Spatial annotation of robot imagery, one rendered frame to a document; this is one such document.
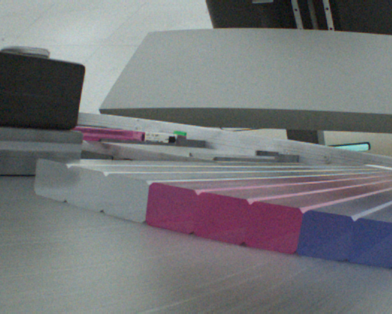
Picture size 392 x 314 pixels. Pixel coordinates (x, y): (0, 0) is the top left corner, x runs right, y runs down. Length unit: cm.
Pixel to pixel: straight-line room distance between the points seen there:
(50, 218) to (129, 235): 2
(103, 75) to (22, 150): 211
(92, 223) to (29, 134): 9
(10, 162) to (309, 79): 82
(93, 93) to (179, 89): 123
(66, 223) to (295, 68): 91
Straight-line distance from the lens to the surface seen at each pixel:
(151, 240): 15
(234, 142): 72
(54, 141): 25
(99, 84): 231
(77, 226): 15
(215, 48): 113
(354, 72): 103
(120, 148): 56
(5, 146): 23
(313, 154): 68
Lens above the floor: 118
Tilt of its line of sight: 39 degrees down
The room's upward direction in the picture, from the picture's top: 17 degrees counter-clockwise
